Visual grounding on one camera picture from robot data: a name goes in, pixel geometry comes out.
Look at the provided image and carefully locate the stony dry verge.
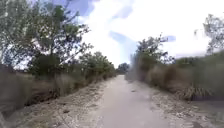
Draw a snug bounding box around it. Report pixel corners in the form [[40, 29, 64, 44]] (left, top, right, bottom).
[[0, 77, 118, 128], [128, 79, 224, 128]]

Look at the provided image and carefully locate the row of trees and bushes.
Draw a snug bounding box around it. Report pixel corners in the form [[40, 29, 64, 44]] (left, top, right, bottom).
[[0, 0, 117, 116]]

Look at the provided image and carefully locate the pale gravel dirt path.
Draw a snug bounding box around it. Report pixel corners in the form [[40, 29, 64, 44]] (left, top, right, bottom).
[[94, 74, 174, 128]]

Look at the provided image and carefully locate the row of bushes and dry grass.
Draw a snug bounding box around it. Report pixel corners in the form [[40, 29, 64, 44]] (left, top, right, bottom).
[[125, 13, 224, 103]]

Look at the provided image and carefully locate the row of distant trees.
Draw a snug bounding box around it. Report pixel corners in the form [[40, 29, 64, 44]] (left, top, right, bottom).
[[116, 62, 131, 76]]

